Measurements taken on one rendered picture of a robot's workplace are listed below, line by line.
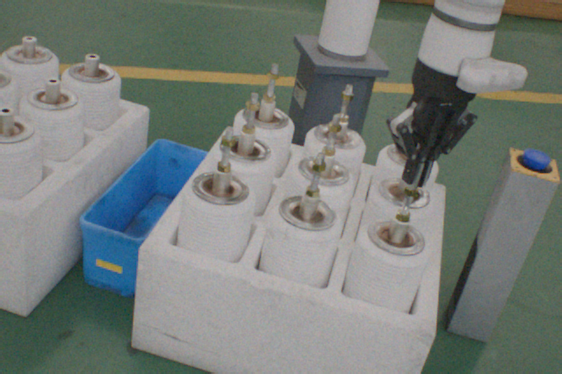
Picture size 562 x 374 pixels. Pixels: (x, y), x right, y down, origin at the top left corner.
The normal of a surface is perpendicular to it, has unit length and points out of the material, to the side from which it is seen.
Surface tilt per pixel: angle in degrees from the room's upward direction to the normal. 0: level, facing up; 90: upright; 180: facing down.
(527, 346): 0
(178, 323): 90
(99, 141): 0
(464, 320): 90
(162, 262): 90
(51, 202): 90
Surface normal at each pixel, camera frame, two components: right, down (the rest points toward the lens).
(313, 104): -0.50, 0.36
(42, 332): 0.18, -0.84
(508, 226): -0.22, 0.47
